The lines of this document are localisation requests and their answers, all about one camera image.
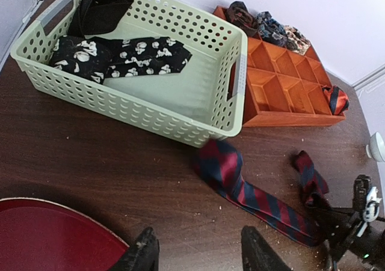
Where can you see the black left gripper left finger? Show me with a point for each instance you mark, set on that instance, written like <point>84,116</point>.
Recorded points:
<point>143,255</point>

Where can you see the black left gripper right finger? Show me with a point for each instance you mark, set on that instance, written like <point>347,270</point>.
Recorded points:
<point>257,255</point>

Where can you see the red navy striped tie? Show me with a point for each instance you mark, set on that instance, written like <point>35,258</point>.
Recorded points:
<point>219,165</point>

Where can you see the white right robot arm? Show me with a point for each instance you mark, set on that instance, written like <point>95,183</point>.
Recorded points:
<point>345,230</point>

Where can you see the round red tray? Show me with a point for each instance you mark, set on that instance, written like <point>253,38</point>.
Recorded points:
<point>41,235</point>

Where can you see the white ceramic bowl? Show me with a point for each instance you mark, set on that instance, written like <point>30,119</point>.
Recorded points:
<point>375,149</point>

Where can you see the pale green plastic basket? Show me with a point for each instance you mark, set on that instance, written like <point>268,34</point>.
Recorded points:
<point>206,99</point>

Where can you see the orange wooden divider tray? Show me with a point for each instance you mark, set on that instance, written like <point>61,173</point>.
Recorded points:
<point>284,88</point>

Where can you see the orange navy rolled tie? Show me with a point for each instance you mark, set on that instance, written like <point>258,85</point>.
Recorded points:
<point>337,99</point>

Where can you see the black white floral tie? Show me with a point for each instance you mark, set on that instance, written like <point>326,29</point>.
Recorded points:
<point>96,58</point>

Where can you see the beige patterned rolled tie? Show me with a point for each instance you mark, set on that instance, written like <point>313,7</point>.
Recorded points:
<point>296,41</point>

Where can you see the brown patterned rolled tie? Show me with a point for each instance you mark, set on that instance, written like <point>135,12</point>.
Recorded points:
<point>237,14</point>

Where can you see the black rolled tie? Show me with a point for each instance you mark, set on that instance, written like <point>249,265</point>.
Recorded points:
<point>95,17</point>

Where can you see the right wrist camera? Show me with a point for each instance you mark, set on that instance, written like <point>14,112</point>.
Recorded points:
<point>366,200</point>

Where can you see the aluminium corner post right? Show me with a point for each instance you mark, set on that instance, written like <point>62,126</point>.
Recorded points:
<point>373,79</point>

